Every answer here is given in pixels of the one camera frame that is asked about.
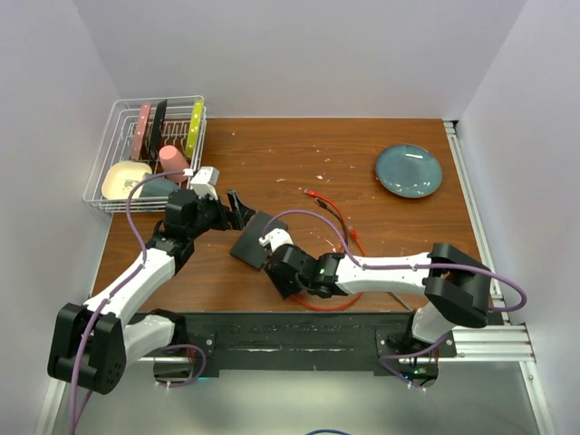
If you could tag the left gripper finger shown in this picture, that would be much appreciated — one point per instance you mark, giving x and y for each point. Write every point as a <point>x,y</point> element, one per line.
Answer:
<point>237,205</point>
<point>242,218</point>

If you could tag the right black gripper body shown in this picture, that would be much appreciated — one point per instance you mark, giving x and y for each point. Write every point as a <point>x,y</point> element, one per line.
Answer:
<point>284,285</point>

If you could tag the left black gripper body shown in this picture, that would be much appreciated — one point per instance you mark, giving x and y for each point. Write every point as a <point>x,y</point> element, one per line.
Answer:
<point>213,217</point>

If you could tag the black network switch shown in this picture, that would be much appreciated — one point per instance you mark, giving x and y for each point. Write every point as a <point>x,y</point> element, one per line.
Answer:
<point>247,249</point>

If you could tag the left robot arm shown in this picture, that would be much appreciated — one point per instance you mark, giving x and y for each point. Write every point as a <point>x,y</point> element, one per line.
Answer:
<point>94,342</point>

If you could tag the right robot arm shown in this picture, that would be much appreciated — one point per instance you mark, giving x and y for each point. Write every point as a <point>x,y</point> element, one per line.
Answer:
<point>455,284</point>

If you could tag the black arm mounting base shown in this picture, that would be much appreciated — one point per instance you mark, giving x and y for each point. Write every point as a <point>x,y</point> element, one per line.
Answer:
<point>341,342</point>

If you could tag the dark teal cup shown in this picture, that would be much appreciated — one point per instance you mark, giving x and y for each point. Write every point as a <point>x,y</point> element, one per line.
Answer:
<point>157,188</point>

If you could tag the pink cup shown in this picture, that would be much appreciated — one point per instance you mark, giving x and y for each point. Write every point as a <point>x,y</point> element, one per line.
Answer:
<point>173,163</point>

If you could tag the yellow-green plate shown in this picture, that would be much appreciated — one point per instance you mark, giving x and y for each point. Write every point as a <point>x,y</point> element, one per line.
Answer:
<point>193,128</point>

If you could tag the black plate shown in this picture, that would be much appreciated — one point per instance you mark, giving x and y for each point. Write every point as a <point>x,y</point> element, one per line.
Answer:
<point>156,129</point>

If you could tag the cream square bowl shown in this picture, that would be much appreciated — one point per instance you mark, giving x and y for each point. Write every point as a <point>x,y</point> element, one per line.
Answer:
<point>122,177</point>

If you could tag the pink plate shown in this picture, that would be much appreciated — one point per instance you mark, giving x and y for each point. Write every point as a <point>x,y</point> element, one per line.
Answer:
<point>140,130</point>

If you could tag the teal ceramic plate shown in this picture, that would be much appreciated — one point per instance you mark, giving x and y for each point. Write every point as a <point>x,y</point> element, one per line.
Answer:
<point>408,171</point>

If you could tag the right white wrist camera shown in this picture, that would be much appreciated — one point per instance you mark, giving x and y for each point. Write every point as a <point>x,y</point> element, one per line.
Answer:
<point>275,239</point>

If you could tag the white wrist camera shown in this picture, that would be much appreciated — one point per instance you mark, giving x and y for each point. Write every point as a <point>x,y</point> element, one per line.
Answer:
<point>275,239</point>
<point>204,182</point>

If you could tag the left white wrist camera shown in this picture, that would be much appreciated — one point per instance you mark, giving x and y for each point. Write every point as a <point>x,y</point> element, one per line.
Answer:
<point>204,182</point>

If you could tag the white wire dish rack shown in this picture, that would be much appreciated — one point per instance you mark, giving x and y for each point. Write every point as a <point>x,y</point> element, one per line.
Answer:
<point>116,147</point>

